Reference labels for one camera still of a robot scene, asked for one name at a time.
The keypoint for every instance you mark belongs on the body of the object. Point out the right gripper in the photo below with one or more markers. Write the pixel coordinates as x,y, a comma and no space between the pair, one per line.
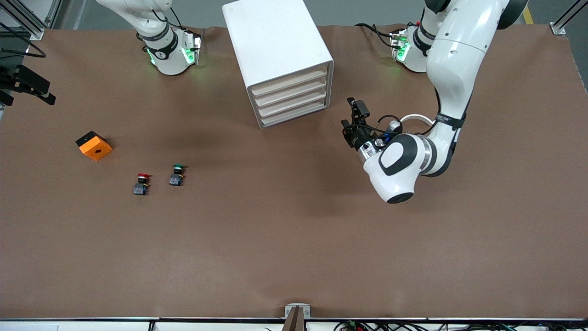
18,81

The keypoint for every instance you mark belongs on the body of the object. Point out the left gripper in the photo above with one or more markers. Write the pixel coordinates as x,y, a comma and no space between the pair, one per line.
359,134

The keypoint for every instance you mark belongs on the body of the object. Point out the white plastic drawer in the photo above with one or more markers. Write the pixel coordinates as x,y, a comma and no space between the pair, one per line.
290,92
289,82
291,103
294,113

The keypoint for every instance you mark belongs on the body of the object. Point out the red push button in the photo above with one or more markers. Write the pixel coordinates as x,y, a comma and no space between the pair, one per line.
141,189

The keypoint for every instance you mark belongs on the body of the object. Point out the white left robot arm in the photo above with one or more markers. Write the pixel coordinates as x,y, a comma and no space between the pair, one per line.
459,55

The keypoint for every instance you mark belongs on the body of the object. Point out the white drawer cabinet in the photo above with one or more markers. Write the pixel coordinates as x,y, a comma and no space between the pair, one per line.
271,37

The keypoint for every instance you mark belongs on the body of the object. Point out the green push button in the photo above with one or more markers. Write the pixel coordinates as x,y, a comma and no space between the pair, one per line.
176,180

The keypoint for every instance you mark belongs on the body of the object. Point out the brown table cover mat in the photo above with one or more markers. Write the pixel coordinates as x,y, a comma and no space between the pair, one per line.
294,239

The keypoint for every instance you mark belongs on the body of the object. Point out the aluminium frame profile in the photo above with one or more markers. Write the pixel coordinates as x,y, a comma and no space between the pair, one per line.
36,33
558,29

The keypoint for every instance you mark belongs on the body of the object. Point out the orange button enclosure box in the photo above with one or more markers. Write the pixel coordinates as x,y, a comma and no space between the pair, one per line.
96,149

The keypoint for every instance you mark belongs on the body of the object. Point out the grey metal bracket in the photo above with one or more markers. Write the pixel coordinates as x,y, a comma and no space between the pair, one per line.
297,306

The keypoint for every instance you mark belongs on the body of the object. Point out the brown post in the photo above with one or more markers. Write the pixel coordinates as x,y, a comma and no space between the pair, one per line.
295,322

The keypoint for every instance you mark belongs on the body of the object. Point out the white table edge rail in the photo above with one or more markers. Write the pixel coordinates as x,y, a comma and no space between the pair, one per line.
92,325

